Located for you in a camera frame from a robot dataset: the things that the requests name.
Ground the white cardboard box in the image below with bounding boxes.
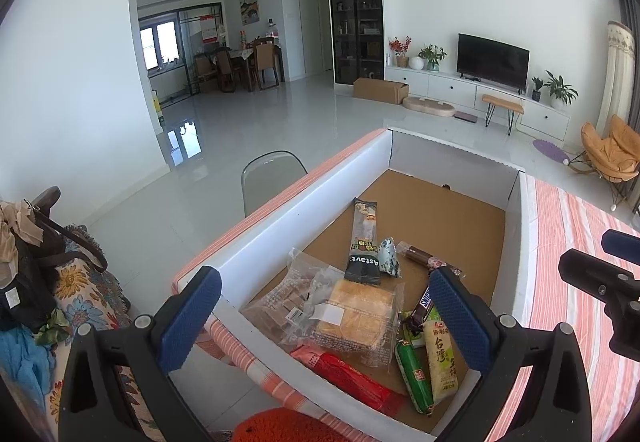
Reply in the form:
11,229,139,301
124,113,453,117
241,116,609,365
171,125,539,442

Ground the dining table with chairs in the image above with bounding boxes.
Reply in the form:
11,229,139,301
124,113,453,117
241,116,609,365
193,38,285,93

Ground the bread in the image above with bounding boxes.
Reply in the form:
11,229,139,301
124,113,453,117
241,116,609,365
300,278,405,368

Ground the red snack packet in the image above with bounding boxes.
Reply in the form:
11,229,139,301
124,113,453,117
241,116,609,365
290,344,404,417

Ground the purple round mat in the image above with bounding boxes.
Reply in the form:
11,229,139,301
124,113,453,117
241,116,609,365
533,139,570,165

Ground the white round vase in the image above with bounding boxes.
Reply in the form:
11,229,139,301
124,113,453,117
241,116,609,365
409,56,424,70

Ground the dark brown sausage packet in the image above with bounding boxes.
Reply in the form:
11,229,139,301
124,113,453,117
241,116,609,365
396,241,465,279

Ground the white tv cabinet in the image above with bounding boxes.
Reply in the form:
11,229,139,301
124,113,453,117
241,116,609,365
384,67,570,144

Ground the black flat television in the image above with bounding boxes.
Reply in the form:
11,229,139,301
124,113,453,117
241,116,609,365
457,33,530,92

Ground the clear packet of wafers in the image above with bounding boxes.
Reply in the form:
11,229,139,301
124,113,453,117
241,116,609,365
241,248,344,352

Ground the small potted plant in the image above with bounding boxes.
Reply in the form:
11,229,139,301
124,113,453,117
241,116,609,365
532,76,544,102

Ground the green potted plant left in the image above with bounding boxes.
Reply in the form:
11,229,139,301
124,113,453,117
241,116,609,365
418,44,447,71

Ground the orange lounge chair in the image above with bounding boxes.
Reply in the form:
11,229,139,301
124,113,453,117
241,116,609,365
563,115,639,212

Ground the red flower pot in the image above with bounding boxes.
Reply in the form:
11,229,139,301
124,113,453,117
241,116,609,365
388,35,412,68

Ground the beige oval cat scratcher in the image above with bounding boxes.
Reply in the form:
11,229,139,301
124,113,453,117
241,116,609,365
401,96,456,118

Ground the yellow rice cracker packet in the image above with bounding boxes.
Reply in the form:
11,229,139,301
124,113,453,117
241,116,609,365
423,307,458,404

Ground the red striped tablecloth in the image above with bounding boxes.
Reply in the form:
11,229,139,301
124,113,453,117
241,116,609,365
174,129,639,441

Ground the grey folding chair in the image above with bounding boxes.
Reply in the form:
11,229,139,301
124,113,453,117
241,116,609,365
241,150,308,217

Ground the small wooden bench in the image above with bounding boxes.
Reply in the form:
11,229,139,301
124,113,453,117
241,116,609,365
480,94,524,134

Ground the orange knitted cushion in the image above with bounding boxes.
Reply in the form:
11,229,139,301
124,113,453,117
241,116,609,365
231,408,347,442

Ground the green sausage stick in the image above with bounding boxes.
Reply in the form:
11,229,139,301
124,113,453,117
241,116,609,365
394,339,434,416

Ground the floral fabric sofa cover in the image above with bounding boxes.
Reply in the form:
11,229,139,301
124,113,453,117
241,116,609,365
0,223,166,442

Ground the black handbag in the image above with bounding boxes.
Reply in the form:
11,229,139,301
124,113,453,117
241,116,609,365
1,186,107,332

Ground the brown chocolate bar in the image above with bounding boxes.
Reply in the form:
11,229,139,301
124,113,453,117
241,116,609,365
401,287,434,335

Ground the large potted plant right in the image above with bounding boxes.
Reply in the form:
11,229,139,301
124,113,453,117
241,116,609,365
544,70,579,110

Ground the white blueberry snack packet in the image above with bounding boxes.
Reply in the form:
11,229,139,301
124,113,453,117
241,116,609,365
378,237,401,278

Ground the black glass display cabinet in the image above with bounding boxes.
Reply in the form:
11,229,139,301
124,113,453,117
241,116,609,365
330,0,384,85

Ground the long black snack packet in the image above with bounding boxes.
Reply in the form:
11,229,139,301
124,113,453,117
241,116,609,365
345,198,381,286

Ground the brown cardboard box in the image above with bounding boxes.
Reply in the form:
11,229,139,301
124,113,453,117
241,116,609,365
352,78,409,105

